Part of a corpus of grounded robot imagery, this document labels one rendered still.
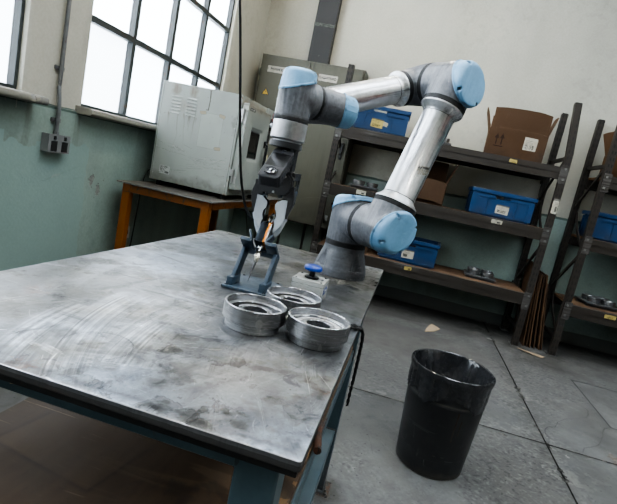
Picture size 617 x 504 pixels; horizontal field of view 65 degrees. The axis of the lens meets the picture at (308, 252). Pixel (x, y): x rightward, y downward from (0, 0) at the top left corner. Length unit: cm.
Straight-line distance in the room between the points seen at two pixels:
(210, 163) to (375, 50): 242
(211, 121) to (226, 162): 27
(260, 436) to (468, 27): 474
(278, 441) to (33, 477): 46
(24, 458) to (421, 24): 469
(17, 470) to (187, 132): 257
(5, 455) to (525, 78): 473
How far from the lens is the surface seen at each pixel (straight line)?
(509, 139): 439
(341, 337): 78
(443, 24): 507
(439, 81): 135
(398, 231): 123
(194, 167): 319
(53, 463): 92
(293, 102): 106
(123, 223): 317
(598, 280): 515
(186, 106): 324
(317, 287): 103
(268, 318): 78
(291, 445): 53
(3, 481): 89
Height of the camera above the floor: 107
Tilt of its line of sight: 9 degrees down
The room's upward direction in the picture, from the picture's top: 12 degrees clockwise
